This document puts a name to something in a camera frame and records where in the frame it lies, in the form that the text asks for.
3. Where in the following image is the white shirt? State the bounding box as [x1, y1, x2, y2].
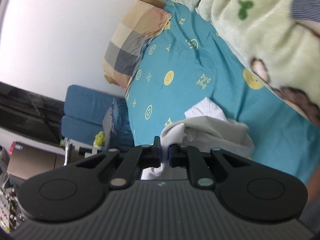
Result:
[141, 97, 255, 180]

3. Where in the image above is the grey cushion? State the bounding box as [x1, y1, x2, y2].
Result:
[103, 101, 119, 148]

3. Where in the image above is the blue sofa chair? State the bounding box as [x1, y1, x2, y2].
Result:
[61, 85, 135, 152]

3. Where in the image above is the cardboard box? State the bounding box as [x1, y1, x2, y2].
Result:
[7, 142, 65, 180]

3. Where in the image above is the black tv screen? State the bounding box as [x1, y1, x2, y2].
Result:
[1, 82, 64, 146]

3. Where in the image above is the teal patterned bed sheet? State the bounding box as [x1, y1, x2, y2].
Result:
[127, 1, 319, 183]

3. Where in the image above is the plaid pillow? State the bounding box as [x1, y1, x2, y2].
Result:
[103, 0, 172, 91]

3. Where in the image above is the light green fleece blanket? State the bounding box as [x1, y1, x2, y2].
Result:
[171, 0, 319, 125]

